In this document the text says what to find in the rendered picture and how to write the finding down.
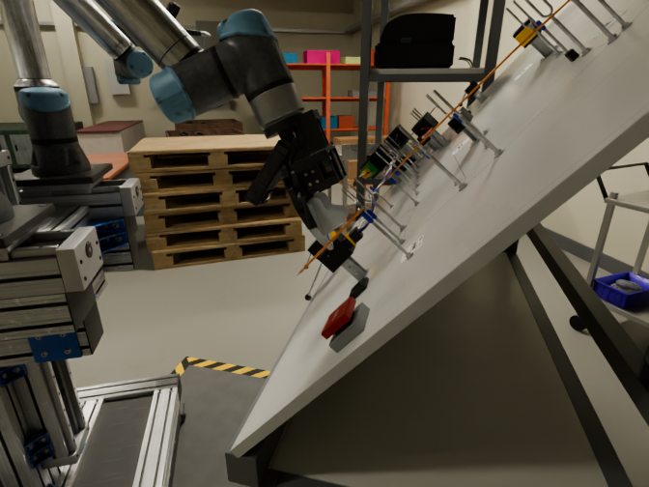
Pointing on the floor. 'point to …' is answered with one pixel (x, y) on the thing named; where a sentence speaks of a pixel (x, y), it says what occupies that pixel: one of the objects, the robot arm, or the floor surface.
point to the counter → (111, 136)
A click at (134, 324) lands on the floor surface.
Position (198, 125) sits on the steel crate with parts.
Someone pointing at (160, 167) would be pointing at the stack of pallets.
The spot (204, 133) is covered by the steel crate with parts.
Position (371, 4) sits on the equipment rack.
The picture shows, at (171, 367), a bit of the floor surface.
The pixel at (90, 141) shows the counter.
